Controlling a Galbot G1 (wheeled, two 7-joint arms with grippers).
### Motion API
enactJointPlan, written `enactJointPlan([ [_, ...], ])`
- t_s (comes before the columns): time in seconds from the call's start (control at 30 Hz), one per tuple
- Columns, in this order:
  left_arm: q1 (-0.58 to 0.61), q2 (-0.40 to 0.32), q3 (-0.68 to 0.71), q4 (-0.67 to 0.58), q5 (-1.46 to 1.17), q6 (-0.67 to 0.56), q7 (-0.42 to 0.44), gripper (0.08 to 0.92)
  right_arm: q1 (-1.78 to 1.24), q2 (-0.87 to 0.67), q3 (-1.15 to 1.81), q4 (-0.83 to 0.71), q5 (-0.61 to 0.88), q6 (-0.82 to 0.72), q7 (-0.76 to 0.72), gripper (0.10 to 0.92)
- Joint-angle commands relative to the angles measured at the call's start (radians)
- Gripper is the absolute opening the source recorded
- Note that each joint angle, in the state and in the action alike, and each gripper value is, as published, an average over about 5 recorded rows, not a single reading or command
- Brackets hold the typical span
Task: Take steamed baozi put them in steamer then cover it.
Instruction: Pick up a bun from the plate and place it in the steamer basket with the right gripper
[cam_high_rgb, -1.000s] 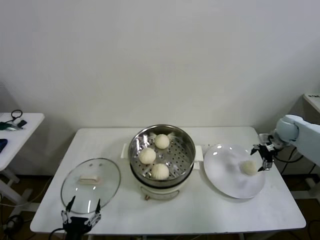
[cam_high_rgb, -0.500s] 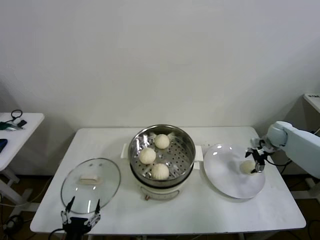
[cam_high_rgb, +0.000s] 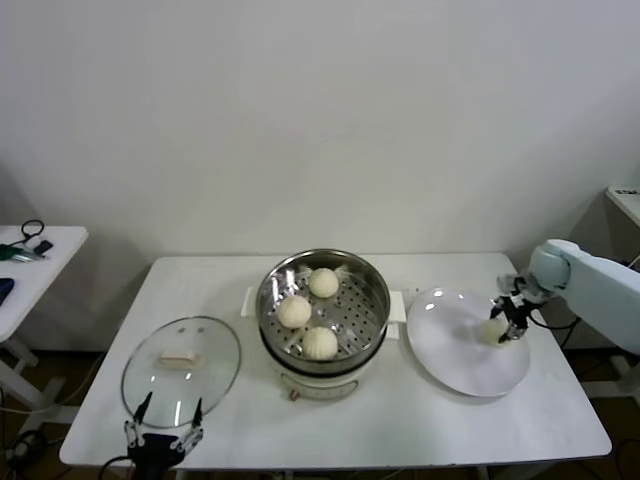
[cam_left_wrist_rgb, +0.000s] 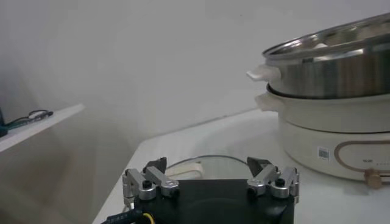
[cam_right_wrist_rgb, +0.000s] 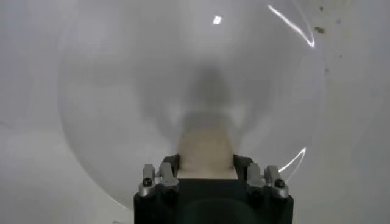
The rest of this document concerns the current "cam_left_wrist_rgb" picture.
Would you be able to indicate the stainless steel steamer basket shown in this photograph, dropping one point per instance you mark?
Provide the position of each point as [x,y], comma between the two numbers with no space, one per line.
[329,76]

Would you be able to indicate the cream electric cooking pot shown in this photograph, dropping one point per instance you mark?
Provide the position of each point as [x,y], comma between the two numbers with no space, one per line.
[320,115]

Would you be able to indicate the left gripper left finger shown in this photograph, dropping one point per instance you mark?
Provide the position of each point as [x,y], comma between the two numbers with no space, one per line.
[146,187]

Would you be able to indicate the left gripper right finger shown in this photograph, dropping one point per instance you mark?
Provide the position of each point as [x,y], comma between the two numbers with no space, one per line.
[274,182]

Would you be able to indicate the white side table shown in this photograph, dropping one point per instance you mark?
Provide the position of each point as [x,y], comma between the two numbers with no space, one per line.
[45,124]

